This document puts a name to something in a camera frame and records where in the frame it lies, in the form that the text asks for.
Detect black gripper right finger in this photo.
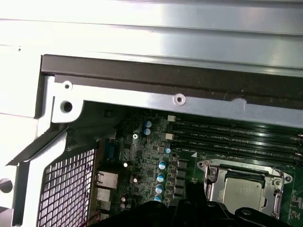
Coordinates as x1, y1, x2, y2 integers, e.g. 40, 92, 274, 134
196, 182, 292, 227

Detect metal ethernet port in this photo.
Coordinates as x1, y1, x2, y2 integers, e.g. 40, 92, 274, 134
96, 170, 119, 190

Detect CPU socket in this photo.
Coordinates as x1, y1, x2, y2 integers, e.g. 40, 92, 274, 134
197, 159, 294, 219

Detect open PC case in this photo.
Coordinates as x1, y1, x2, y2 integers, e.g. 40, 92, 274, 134
0, 44, 303, 227

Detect metal USB port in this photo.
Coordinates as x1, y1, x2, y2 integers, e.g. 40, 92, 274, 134
96, 188, 112, 210

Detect silver CPU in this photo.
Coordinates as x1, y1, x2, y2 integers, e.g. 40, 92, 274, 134
223, 176, 265, 211

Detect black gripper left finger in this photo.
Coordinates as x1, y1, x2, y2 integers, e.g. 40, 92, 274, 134
136, 182, 197, 227

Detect blue serial port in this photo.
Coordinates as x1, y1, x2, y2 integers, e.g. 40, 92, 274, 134
107, 139, 117, 164

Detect green motherboard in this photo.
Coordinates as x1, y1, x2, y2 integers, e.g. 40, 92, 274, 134
94, 107, 303, 227

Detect black RAM slot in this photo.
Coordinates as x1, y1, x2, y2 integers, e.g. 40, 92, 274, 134
172, 135, 303, 152
174, 117, 303, 134
172, 126, 303, 144
172, 143, 303, 161

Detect metal socket cover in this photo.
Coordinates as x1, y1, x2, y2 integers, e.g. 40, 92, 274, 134
205, 163, 285, 218

